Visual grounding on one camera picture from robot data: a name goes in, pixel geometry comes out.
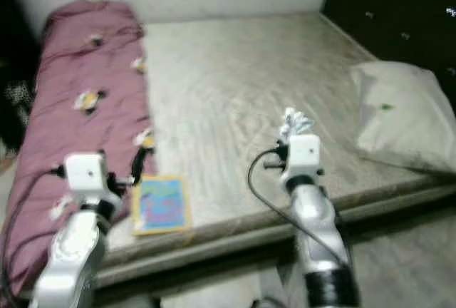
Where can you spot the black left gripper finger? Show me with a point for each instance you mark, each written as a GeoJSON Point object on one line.
{"type": "Point", "coordinates": [141, 163]}

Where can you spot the white cloth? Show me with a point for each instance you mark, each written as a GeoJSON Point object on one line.
{"type": "Point", "coordinates": [296, 122]}

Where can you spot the colourful picture book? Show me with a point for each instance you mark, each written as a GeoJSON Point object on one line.
{"type": "Point", "coordinates": [162, 204]}

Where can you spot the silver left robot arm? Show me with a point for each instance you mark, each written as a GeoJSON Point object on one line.
{"type": "Point", "coordinates": [68, 265]}

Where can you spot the purple cartoon print blanket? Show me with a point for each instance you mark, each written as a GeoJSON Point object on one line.
{"type": "Point", "coordinates": [64, 144]}

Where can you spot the grey quilted mattress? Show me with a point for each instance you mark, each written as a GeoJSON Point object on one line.
{"type": "Point", "coordinates": [242, 94]}

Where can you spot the beige pillow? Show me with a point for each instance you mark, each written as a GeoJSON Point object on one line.
{"type": "Point", "coordinates": [406, 115]}

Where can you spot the black bag with white print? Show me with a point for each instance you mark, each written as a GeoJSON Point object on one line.
{"type": "Point", "coordinates": [16, 98]}

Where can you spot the black tufted headboard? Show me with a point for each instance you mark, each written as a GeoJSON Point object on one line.
{"type": "Point", "coordinates": [392, 8]}

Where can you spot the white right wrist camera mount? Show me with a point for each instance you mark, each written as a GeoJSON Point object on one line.
{"type": "Point", "coordinates": [303, 155]}

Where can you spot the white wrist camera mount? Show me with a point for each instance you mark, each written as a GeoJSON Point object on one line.
{"type": "Point", "coordinates": [85, 175]}
{"type": "Point", "coordinates": [303, 155]}

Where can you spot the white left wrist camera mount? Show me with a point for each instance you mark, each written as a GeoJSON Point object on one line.
{"type": "Point", "coordinates": [85, 175]}

